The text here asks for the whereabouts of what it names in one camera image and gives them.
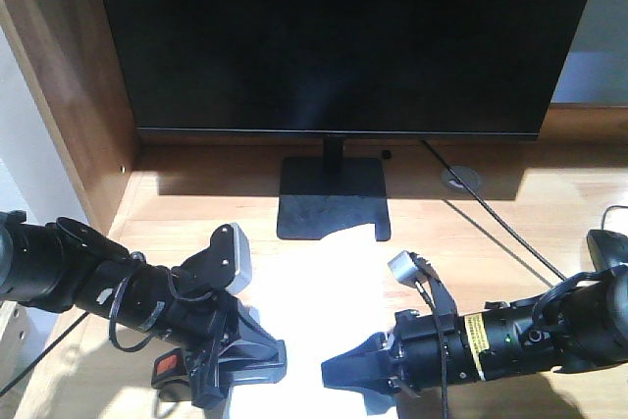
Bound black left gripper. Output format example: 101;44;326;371
156;251;288;409

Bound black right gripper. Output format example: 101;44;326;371
321;310;479;414

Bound white paper sheets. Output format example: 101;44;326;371
229;224;391;418

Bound black orange stapler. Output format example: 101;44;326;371
151;347;189;390

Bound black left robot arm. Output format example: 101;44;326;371
1;211;287;410

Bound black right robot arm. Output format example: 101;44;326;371
321;260;627;397

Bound black computer mouse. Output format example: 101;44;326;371
586;230;627;272

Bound black monitor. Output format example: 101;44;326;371
103;0;588;240

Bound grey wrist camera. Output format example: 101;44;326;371
208;223;252;295
388;250;433;288

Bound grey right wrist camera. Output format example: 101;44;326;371
388;250;433;288

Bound grey desk cable grommet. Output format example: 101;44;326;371
441;166;482;192

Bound black monitor power cable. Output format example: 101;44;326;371
420;138;568;283

